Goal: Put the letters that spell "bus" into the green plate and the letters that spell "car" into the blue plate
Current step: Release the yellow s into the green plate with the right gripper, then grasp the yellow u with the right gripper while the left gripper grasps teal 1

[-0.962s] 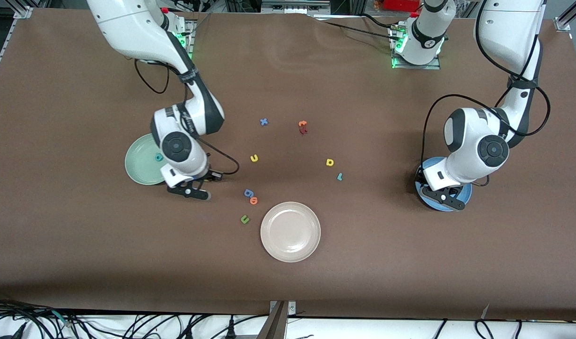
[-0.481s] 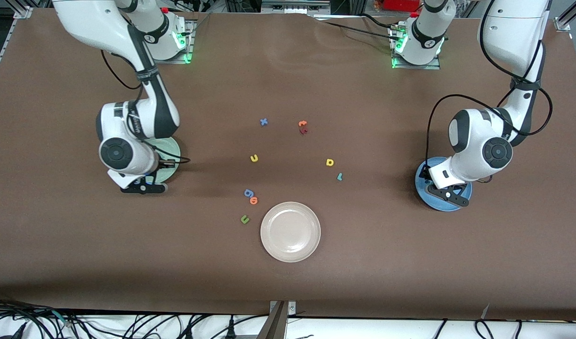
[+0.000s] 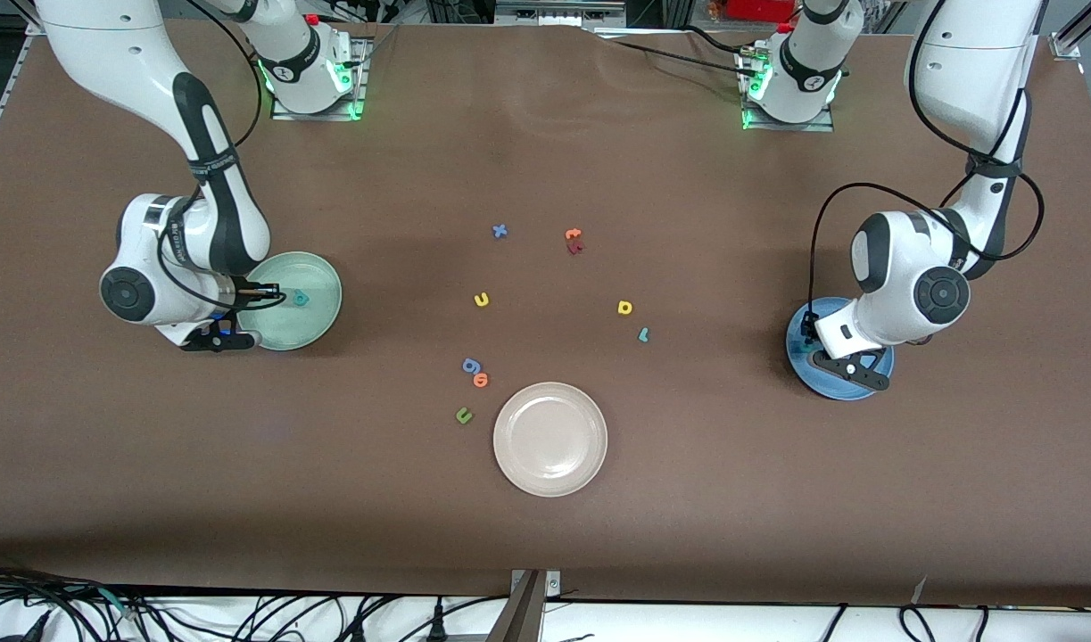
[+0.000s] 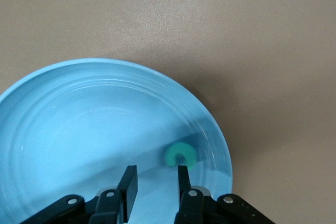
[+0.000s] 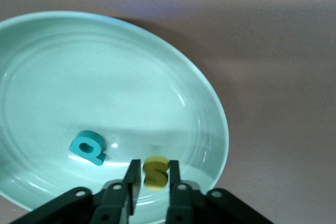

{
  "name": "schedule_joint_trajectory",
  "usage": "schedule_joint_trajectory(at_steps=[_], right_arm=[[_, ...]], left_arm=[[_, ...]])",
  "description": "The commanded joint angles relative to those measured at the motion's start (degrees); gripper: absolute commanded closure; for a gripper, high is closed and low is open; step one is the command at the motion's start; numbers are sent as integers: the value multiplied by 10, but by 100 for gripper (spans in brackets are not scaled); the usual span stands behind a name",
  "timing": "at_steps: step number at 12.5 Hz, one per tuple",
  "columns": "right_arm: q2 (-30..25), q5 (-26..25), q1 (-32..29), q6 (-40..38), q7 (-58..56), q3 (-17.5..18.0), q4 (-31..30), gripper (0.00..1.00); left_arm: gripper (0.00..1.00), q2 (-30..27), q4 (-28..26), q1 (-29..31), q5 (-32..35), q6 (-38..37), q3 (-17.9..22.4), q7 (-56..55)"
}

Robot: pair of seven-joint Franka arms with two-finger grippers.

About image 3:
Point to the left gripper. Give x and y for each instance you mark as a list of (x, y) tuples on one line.
[(810, 326)]

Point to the right gripper silver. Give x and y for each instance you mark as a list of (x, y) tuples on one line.
[(244, 291)]

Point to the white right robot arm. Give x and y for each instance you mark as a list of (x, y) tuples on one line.
[(108, 36)]

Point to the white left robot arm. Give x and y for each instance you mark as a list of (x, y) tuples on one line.
[(973, 62)]

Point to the blue plate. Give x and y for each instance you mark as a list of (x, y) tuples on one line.
[(804, 374)]

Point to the green plate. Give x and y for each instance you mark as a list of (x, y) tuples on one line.
[(318, 321)]

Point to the blue foam letter a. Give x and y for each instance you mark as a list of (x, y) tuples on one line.
[(466, 361)]

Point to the beige plate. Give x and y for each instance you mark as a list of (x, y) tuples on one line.
[(549, 439)]

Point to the red box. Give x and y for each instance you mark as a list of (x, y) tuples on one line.
[(764, 9)]

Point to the black equipment rack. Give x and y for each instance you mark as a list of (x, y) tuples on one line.
[(460, 11)]

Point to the black power plug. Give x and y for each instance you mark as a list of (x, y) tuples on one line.
[(358, 633), (437, 629), (29, 631)]

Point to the grey device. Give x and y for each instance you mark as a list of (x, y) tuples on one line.
[(558, 13)]

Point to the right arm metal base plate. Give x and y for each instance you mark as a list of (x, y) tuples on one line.
[(313, 117)]

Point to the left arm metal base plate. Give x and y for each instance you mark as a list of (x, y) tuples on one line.
[(790, 127)]

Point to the small metal table bracket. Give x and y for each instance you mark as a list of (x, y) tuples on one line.
[(552, 584)]

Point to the metal corner bracket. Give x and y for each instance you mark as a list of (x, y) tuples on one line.
[(1067, 46)]

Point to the aluminium profile post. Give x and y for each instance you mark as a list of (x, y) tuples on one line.
[(520, 615)]

